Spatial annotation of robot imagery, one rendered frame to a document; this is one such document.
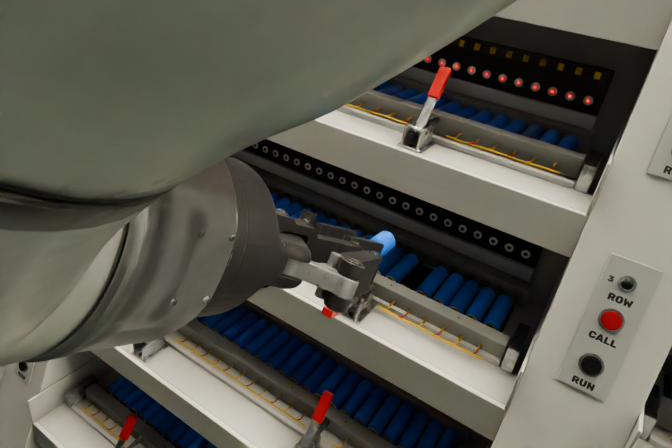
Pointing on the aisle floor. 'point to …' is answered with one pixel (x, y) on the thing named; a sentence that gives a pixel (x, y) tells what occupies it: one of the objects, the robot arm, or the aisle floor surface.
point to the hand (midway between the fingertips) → (344, 251)
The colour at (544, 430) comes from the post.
